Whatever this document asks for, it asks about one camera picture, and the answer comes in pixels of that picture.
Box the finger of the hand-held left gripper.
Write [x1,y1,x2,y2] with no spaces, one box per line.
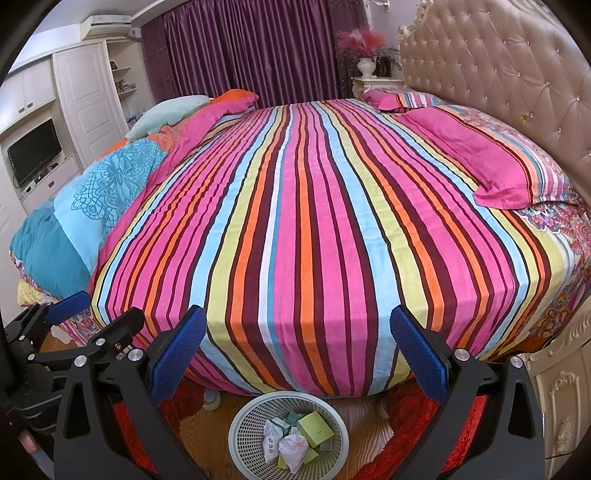
[32,307,146,370]
[7,290,93,352]

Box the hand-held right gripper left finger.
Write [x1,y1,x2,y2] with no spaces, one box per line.
[53,305,208,480]

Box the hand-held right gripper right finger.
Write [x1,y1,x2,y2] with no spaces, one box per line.
[389,305,548,480]

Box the grey plastic mesh basket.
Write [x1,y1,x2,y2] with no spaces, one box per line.
[228,391,350,480]

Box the small white printed pouch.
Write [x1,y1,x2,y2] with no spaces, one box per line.
[262,422,283,464]

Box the large white pouch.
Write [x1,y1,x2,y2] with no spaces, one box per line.
[278,434,309,472]

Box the red shaggy rug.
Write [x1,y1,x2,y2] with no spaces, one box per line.
[111,383,490,480]

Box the blue and pink quilt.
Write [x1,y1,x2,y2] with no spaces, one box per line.
[9,89,259,301]

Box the ornate cream bedside cabinet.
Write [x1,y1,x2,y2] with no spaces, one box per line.
[526,295,591,474]
[353,76,407,99]

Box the black television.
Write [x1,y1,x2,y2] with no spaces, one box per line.
[7,119,63,188]

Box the striped bed sheet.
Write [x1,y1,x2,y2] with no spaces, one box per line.
[90,97,580,398]

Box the large pink pillow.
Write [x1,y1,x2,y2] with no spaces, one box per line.
[397,104,580,210]

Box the white wardrobe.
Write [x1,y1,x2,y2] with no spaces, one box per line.
[0,39,144,278]

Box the light green pillow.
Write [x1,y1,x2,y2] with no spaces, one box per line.
[126,95,211,141]

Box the small pink striped pillow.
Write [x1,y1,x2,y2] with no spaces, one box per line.
[362,89,444,112]

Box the white air conditioner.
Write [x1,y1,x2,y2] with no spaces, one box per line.
[78,15,134,40]

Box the purple curtain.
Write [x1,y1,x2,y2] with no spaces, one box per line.
[141,0,370,109]

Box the tufted beige headboard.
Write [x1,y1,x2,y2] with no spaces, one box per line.
[398,0,591,204]

